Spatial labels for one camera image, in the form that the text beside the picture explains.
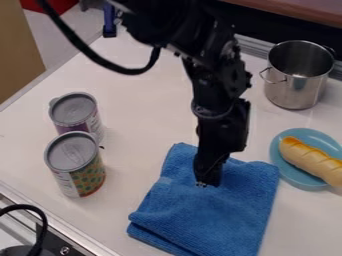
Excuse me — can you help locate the blue clamp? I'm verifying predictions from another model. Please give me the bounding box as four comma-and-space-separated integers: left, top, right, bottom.
101, 1, 119, 39

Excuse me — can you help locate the wooden desk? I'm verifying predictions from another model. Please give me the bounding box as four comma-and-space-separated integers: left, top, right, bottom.
217, 0, 342, 30

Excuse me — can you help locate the blue plate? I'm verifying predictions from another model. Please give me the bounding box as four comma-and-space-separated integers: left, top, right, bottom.
268, 127, 342, 193

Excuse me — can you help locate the cardboard box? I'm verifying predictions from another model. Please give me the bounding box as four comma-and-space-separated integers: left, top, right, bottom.
0, 0, 49, 105

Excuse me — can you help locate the purple can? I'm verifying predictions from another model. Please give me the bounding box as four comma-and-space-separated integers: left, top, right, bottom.
46, 91, 107, 143

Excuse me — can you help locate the black cable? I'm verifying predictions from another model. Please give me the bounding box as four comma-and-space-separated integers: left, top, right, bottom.
36, 0, 163, 76
0, 203, 50, 256

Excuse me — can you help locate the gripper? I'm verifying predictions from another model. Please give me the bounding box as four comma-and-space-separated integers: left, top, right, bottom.
191, 98, 253, 189

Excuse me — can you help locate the yellow toy bread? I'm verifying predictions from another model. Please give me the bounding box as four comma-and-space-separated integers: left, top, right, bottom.
277, 135, 342, 189

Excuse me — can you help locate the green orange dotted can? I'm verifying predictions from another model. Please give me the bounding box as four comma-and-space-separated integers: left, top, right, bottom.
42, 130, 109, 199

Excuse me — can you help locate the silver pot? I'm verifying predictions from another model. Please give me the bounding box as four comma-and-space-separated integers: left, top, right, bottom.
257, 39, 337, 111

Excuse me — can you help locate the blue cloth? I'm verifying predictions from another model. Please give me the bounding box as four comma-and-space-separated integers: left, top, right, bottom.
125, 142, 282, 256

